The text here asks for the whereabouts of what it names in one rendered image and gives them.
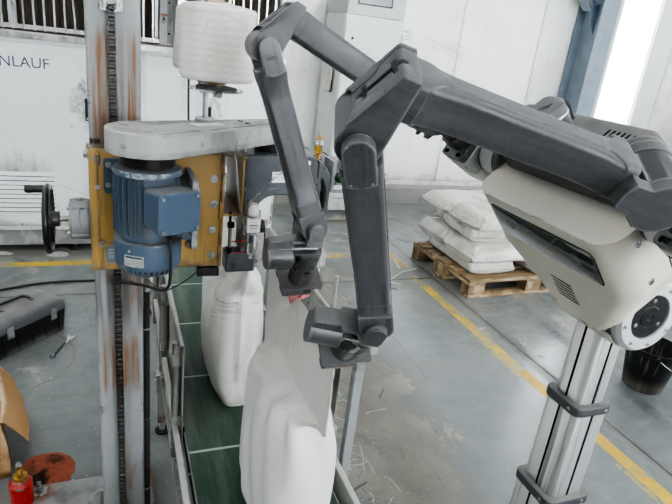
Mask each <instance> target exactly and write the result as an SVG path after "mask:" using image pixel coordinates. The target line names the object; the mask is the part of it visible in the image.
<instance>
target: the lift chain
mask: <svg viewBox="0 0 672 504"><path fill-rule="evenodd" d="M106 9H108V12H107V14H106V16H107V26H108V27H107V41H108V44H107V46H108V51H107V52H108V55H109V56H108V82H109V86H108V89H109V111H110V112H109V116H110V120H109V123H112V122H118V121H117V119H116V120H115V119H111V117H116V118H117V116H118V114H117V99H116V98H117V85H116V84H117V76H116V75H117V73H116V71H115V72H113V71H110V69H114V70H116V68H117V66H116V57H115V56H116V30H115V28H114V27H115V25H116V22H115V13H114V10H115V7H114V5H113V6H111V5H108V4H107V6H106ZM109 10H110V11H113V13H109ZM109 18H113V19H114V20H113V21H110V20H109ZM109 25H110V26H113V28H114V29H113V28H109ZM109 33H114V34H115V35H114V36H112V35H109ZM109 40H113V41H114V43H109ZM109 48H114V50H110V49H109ZM110 55H114V57H110ZM110 62H114V63H115V64H110ZM110 76H115V77H116V78H115V79H113V78H111V79H110ZM110 83H115V86H114V85H110ZM111 90H115V91H116V92H111ZM111 97H115V99H111ZM110 104H115V106H111V105H110ZM111 110H114V111H115V112H116V113H111ZM115 274H119V275H118V276H116V275H115ZM117 279H119V281H121V269H119V270H115V269H114V281H116V280H117ZM116 285H120V286H116ZM121 289H122V288H121V284H114V300H115V303H114V305H115V336H116V339H115V341H116V371H117V373H116V375H117V378H116V379H117V408H118V410H117V412H118V414H117V415H118V444H119V445H118V447H119V449H118V451H119V481H120V482H119V484H120V486H119V488H120V504H126V473H125V471H126V469H125V431H124V429H125V427H124V424H125V422H124V386H123V384H124V382H123V379H124V377H123V343H122V340H123V339H122V335H123V334H122V298H121V294H122V292H121ZM116 290H120V292H116ZM119 295H120V297H116V296H119ZM116 301H120V302H116ZM116 306H120V307H117V308H116ZM116 311H120V312H119V313H116ZM117 316H120V318H117ZM119 321H120V323H117V322H119ZM120 326H121V328H117V327H120ZM117 332H121V333H117ZM117 337H121V338H117ZM117 342H121V343H117ZM117 347H121V348H117ZM120 351H121V353H118V352H120ZM118 356H121V357H119V358H118ZM118 361H121V362H118ZM118 366H122V367H118ZM121 370H122V372H118V371H121ZM121 375H122V376H121ZM118 376H121V377H118ZM118 380H122V381H118ZM118 385H122V386H118ZM121 389H122V390H121ZM119 390H121V391H119ZM119 394H122V395H119ZM119 399H122V400H119ZM119 403H122V404H119ZM119 408H123V409H119ZM120 412H123V413H120ZM119 417H122V418H119ZM119 421H123V422H119ZM122 425H123V426H122ZM119 426H121V427H119ZM120 430H123V431H120ZM120 434H123V435H120ZM120 439H121V440H120ZM120 443H123V444H120ZM120 447H123V448H120ZM122 451H124V452H122ZM123 455H124V456H123ZM120 460H122V461H120ZM120 464H122V465H120ZM121 468H123V469H121ZM121 472H124V473H121ZM121 476H124V477H121ZM122 480H124V481H122ZM122 484H124V485H122ZM122 488H124V489H122ZM122 492H124V493H122ZM122 496H125V497H122ZM121 500H123V501H121Z"/></svg>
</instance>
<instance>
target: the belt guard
mask: <svg viewBox="0 0 672 504"><path fill-rule="evenodd" d="M238 120H243V122H239V121H238ZM215 122H217V123H221V124H225V125H221V126H199V127H196V126H192V125H189V124H187V123H203V122H197V121H195V120H157V121H118V122H112V123H108V124H106V125H105V126H104V149H105V151H106V152H108V153H110V154H112V155H116V156H120V157H125V158H131V159H140V160H173V159H180V158H187V157H193V156H200V155H206V154H213V153H220V152H226V151H233V150H240V149H246V148H253V147H259V146H266V145H273V144H274V141H273V137H272V134H271V130H270V126H269V123H268V119H224V120H215ZM245 122H249V123H250V124H245Z"/></svg>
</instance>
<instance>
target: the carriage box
mask: <svg viewBox="0 0 672 504"><path fill-rule="evenodd" d="M225 155H226V154H225V152H220V153H213V154H206V155H200V156H193V157H187V158H180V159H176V164H178V165H180V166H181V167H182V175H181V176H185V167H191V169H192V170H193V173H194V175H195V177H196V179H197V180H198V184H199V187H200V193H201V205H200V228H199V229H198V230H197V249H190V246H189V243H188V240H182V244H181V260H180V263H179V265H178V266H177V267H196V266H219V267H220V266H221V259H222V237H223V214H224V193H225V171H226V156H225ZM83 158H87V160H88V175H89V199H90V223H91V247H92V269H93V270H102V269H120V268H119V267H118V265H117V264H116V263H106V257H105V247H109V246H114V234H115V229H113V194H111V193H105V191H104V169H103V160H104V158H119V156H116V155H112V154H110V153H108V152H106V151H105V149H104V148H92V146H89V143H86V150H83Z"/></svg>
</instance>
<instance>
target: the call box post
mask: <svg viewBox="0 0 672 504"><path fill-rule="evenodd" d="M364 369H365V362H364V363H356V365H354V366H353V367H352V372H351V379H350V386H349V393H348V400H347V407H346V414H345V421H344V428H343V435H342V442H341V449H340V455H339V462H340V464H341V466H342V468H343V470H344V472H345V474H346V476H347V478H348V473H349V467H350V460H351V454H352V447H353V441H354V434H355V427H356V421H357V414H358V408H359V401H360V395H361V388H362V382H363V375H364Z"/></svg>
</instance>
